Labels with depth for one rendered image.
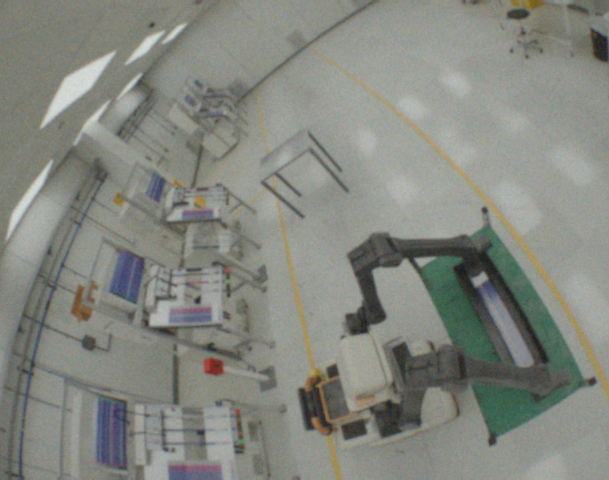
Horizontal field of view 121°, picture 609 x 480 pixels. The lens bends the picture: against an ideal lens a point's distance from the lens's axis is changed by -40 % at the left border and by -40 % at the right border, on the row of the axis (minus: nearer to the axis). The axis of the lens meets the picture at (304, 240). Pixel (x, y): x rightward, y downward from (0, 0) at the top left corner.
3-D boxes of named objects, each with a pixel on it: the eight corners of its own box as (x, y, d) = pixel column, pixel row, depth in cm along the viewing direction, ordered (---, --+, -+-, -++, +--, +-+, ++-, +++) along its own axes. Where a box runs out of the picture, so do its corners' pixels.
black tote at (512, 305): (455, 276, 123) (451, 267, 115) (485, 257, 117) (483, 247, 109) (511, 386, 84) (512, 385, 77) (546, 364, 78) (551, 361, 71)
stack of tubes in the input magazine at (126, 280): (145, 261, 265) (123, 249, 247) (137, 303, 230) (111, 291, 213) (139, 267, 269) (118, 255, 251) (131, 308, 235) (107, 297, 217)
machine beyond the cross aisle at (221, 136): (249, 121, 685) (195, 71, 560) (250, 134, 629) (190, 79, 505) (213, 154, 730) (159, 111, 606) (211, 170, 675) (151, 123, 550)
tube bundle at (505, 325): (467, 275, 118) (466, 273, 116) (480, 267, 116) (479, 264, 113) (519, 372, 84) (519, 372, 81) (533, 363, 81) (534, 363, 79)
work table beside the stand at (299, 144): (349, 191, 336) (310, 147, 284) (302, 219, 365) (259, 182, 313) (342, 169, 365) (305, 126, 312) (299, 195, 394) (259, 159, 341)
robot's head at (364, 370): (345, 402, 93) (355, 392, 82) (332, 352, 107) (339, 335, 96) (381, 393, 96) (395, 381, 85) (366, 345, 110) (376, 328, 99)
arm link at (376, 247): (339, 244, 85) (349, 271, 78) (381, 228, 84) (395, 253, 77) (362, 307, 118) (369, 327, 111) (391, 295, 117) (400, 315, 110)
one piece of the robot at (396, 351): (403, 403, 114) (386, 403, 100) (385, 352, 133) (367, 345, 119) (434, 389, 109) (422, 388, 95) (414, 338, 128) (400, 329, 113)
